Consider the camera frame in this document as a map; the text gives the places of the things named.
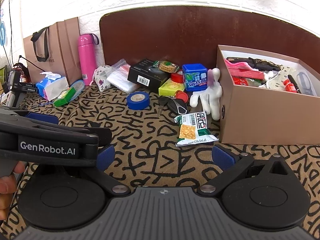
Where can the red flat box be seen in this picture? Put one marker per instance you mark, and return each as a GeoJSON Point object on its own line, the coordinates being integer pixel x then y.
{"type": "Point", "coordinates": [252, 74]}

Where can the black device with cables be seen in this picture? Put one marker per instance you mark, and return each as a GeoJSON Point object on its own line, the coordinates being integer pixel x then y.
{"type": "Point", "coordinates": [18, 84]}

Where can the black product box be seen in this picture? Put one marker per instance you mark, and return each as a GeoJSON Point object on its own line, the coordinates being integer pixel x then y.
{"type": "Point", "coordinates": [146, 74]}

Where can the floral white insole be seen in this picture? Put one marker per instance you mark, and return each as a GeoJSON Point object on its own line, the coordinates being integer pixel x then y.
{"type": "Point", "coordinates": [275, 80]}

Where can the person's left hand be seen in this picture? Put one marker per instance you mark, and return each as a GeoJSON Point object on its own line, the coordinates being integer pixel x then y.
{"type": "Point", "coordinates": [8, 186]}

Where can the red white tube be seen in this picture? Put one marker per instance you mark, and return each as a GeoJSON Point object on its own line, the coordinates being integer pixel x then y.
{"type": "Point", "coordinates": [289, 86]}

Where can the red tape roll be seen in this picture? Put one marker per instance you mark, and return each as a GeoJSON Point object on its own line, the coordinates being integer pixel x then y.
{"type": "Point", "coordinates": [177, 77]}

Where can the yellow-green small box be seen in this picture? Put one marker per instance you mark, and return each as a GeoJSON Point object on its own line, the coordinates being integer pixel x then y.
{"type": "Point", "coordinates": [169, 88]}

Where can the blue gum box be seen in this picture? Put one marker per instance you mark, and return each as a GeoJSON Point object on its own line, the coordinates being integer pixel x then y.
{"type": "Point", "coordinates": [195, 77]}

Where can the packaged cookies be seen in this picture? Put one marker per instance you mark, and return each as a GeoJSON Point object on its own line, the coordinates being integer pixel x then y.
{"type": "Point", "coordinates": [166, 66]}

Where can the pink sock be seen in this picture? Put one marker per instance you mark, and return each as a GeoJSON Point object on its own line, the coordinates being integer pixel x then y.
{"type": "Point", "coordinates": [238, 65]}

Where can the green cracker snack packet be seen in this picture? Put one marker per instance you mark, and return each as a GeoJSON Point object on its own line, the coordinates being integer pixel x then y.
{"type": "Point", "coordinates": [193, 129]}

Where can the brown cardboard storage box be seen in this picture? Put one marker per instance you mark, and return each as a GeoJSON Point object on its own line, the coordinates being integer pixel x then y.
{"type": "Point", "coordinates": [252, 115]}

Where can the round blue-rimmed plastic container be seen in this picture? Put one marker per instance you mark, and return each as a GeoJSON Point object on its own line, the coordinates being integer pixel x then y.
{"type": "Point", "coordinates": [70, 94]}

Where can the pink thermos bottle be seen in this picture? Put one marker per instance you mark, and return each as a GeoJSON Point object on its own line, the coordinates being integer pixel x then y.
{"type": "Point", "coordinates": [86, 49]}

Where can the floral drawstring pouch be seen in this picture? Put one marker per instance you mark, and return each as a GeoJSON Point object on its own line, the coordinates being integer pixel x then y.
{"type": "Point", "coordinates": [100, 76]}

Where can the red snack packet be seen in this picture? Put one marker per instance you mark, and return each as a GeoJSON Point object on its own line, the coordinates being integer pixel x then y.
{"type": "Point", "coordinates": [244, 81]}

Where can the patterned letter table cloth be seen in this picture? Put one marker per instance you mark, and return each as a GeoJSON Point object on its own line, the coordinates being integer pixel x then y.
{"type": "Point", "coordinates": [146, 151]}

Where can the black marker pen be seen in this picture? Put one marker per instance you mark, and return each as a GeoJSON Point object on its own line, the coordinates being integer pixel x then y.
{"type": "Point", "coordinates": [292, 80]}

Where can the dark brown wooden board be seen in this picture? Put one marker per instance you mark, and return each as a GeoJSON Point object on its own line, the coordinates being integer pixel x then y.
{"type": "Point", "coordinates": [191, 34]}

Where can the brown monogram phone case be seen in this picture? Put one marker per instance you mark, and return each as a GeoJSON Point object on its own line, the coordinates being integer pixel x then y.
{"type": "Point", "coordinates": [261, 65]}

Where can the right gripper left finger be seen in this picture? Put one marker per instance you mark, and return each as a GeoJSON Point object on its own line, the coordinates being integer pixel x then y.
{"type": "Point", "coordinates": [105, 157]}

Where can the black car keys bunch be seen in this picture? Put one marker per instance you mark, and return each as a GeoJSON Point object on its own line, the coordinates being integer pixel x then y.
{"type": "Point", "coordinates": [177, 106]}

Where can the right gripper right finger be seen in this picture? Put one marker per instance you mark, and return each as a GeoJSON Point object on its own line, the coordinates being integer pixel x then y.
{"type": "Point", "coordinates": [223, 157]}

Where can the clear ziplock bag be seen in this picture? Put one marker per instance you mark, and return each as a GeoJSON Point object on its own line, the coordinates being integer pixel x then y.
{"type": "Point", "coordinates": [119, 77]}

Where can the blue tape roll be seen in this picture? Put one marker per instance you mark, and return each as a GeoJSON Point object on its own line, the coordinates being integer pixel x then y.
{"type": "Point", "coordinates": [138, 100]}

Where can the clear plastic case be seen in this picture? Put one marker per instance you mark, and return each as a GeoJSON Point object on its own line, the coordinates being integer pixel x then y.
{"type": "Point", "coordinates": [304, 83]}

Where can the blue tissue pack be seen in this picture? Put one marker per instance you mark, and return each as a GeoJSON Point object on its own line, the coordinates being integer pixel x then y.
{"type": "Point", "coordinates": [52, 85]}

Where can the brown paper shopping bag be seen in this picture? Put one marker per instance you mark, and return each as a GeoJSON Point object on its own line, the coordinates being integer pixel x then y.
{"type": "Point", "coordinates": [54, 49]}

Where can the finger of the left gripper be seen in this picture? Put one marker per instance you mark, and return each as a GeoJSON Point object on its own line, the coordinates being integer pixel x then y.
{"type": "Point", "coordinates": [43, 117]}

